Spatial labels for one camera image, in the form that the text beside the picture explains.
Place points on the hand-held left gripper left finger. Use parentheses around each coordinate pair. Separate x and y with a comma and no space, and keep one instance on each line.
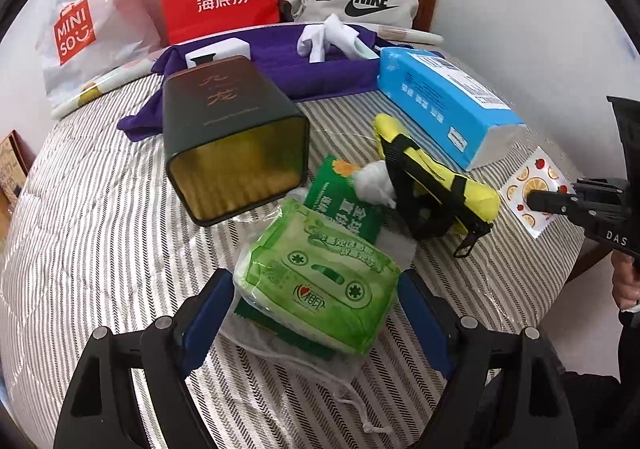
(200,324)

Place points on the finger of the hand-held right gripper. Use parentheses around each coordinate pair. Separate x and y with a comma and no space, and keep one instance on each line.
(550,201)
(627,129)

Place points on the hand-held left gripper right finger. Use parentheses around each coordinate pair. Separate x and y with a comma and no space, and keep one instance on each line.
(425,324)

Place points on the fruit print packet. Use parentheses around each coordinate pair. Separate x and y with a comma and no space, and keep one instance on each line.
(540,174)

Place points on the yellow and black pouch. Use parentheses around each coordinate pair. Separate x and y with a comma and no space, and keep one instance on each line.
(475,194)

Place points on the light green tissue pack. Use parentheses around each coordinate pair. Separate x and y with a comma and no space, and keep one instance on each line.
(320,279)

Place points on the white sock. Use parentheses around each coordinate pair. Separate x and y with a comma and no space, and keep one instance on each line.
(312,39)
(372,181)

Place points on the white foam block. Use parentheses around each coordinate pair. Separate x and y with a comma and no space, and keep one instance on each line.
(220,46)

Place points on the person's right hand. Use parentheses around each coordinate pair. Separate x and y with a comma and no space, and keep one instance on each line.
(625,284)

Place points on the striped quilted mat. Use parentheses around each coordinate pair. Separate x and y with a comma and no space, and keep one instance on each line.
(100,229)

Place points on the blue tissue pack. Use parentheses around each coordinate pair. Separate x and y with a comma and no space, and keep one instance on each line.
(430,94)

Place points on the dark green tin box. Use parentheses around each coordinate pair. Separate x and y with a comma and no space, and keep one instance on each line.
(220,99)

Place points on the patterned notebook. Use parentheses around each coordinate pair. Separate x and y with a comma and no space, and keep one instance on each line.
(10,164)

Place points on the rolled patterned paper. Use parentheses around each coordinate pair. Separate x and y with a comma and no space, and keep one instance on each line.
(100,89)

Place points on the purple cloth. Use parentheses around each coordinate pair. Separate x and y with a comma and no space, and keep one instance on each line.
(280,64)

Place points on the white plastic shopping bag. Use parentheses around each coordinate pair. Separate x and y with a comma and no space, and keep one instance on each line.
(110,4)

